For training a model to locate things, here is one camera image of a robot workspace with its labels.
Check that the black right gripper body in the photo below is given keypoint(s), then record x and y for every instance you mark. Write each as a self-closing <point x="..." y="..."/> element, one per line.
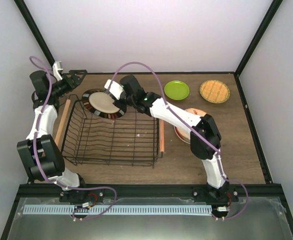
<point x="121" y="106"/>

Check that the red and teal plate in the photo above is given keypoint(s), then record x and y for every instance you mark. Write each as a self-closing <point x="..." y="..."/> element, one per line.
<point x="177" y="133"/>

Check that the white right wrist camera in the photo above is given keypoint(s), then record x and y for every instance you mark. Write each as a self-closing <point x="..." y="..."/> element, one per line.
<point x="115" y="90"/>

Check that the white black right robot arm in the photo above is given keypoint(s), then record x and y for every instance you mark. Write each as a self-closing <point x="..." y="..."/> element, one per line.
<point x="205" y="138"/>

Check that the lime green plate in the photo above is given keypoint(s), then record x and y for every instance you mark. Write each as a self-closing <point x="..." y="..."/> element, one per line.
<point x="176" y="90"/>

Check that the black wire dish rack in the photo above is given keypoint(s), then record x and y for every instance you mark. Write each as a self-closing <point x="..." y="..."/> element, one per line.
<point x="132" y="140"/>

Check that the white slotted cable duct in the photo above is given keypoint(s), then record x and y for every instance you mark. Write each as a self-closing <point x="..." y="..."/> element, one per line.
<point x="189" y="210"/>

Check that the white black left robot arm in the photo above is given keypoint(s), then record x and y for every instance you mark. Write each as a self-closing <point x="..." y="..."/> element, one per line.
<point x="39" y="153"/>

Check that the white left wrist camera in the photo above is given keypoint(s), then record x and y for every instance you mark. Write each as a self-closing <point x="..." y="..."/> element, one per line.
<point x="57" y="70"/>

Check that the beige floral plate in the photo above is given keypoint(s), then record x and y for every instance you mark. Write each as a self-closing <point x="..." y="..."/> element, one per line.
<point x="183" y="135"/>

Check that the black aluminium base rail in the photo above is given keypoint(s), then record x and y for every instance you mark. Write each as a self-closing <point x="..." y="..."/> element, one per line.
<point x="196" y="192"/>

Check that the black enclosure frame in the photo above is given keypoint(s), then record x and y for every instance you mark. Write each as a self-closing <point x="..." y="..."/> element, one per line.
<point x="268" y="17"/>

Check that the yellow woven pattern plate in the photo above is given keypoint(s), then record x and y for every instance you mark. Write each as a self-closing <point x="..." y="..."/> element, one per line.
<point x="214" y="91"/>

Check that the dark brown plate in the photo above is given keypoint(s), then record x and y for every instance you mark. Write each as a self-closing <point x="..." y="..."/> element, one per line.
<point x="102" y="104"/>

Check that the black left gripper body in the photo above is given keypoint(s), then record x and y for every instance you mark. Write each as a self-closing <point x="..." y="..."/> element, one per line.
<point x="65" y="77"/>

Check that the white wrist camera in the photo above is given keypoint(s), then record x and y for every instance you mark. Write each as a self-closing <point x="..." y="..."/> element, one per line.
<point x="57" y="70"/>
<point x="115" y="90"/>

